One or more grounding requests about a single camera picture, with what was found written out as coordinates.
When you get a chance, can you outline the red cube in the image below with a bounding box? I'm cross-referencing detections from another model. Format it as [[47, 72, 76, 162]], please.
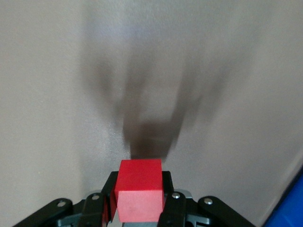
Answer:
[[114, 159, 166, 223]]

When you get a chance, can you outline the blue plastic storage bin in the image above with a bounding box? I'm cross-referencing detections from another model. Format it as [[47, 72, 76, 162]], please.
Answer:
[[262, 165, 303, 227]]

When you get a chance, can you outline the brown table mat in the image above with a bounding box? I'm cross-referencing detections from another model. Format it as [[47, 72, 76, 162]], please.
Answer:
[[0, 0, 303, 227]]

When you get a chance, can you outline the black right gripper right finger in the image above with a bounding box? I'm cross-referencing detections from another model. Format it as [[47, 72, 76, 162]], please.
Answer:
[[157, 170, 257, 227]]

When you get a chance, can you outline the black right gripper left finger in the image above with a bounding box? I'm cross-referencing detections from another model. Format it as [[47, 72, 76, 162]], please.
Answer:
[[14, 171, 119, 227]]

